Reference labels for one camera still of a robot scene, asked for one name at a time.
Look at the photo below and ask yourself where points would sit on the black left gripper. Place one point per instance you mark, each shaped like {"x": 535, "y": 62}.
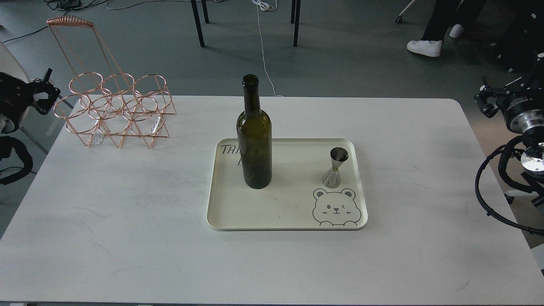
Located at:
{"x": 16, "y": 95}

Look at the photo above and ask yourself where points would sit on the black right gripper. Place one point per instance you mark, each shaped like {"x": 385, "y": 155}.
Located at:
{"x": 512, "y": 99}

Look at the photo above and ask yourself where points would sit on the stainless steel jigger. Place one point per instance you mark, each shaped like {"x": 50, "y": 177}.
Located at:
{"x": 331, "y": 179}

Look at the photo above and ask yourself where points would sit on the dark green wine bottle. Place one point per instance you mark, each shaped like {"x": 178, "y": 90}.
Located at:
{"x": 254, "y": 132}

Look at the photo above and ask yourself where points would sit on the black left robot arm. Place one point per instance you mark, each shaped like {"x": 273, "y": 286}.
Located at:
{"x": 9, "y": 144}

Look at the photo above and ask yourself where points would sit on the white sneaker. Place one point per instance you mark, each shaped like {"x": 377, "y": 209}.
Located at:
{"x": 425, "y": 47}
{"x": 456, "y": 31}

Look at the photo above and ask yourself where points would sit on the cream bear serving tray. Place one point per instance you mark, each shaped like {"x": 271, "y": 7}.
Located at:
{"x": 295, "y": 199}

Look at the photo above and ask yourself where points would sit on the copper wire bottle rack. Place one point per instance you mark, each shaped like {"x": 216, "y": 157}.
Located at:
{"x": 110, "y": 105}

